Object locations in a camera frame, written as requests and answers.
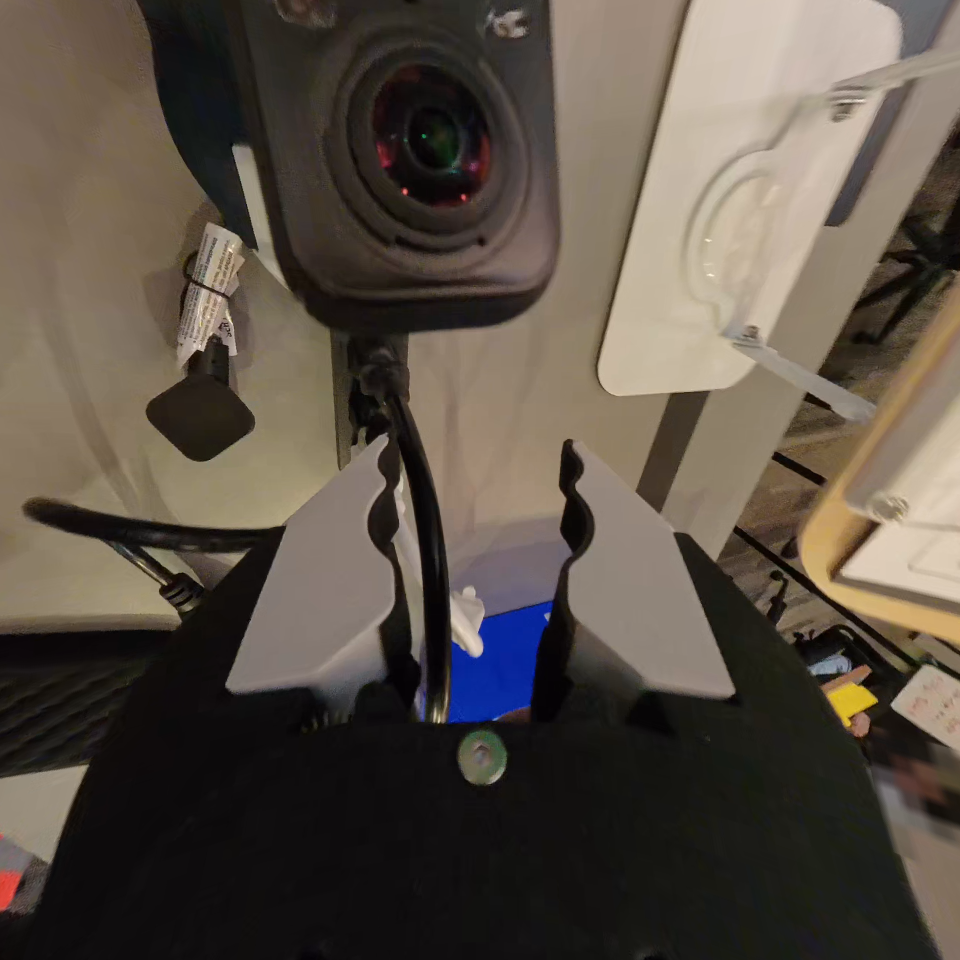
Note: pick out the black office chair base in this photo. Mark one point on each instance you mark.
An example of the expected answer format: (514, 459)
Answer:
(922, 255)

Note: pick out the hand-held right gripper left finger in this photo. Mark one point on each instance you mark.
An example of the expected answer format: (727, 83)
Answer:
(315, 600)

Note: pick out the black power strip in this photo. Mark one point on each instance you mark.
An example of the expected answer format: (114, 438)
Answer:
(343, 420)

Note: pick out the blue plastic box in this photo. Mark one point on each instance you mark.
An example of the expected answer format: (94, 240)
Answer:
(502, 675)

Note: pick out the white board with black edge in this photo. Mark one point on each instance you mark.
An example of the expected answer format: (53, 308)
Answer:
(660, 300)

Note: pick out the white paper note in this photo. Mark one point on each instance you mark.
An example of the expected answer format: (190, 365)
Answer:
(930, 709)

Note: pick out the black ribbed pad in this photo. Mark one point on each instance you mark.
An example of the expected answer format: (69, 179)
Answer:
(60, 705)

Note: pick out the wood edged white board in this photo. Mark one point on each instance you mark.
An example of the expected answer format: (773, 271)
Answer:
(825, 540)

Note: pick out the yellow sticky pad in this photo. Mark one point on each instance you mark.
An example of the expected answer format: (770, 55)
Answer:
(851, 701)

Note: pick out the grey table leg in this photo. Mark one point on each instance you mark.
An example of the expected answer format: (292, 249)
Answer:
(675, 450)

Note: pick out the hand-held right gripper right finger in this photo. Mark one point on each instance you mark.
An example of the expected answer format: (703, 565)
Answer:
(637, 600)

